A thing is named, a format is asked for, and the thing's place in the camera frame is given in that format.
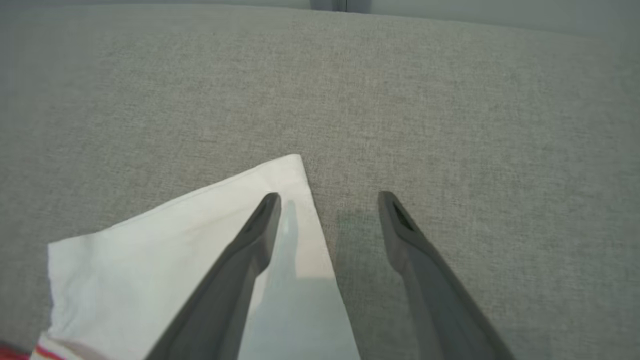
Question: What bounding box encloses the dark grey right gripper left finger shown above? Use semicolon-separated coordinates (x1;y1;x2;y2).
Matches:
145;192;283;360

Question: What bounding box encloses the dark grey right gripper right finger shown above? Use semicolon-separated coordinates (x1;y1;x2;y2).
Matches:
377;190;516;360

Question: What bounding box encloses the red and white shirt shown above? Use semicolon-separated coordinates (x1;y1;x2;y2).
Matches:
0;154;362;360

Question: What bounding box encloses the grey fabric sofa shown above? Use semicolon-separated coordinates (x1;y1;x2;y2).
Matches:
0;2;640;360

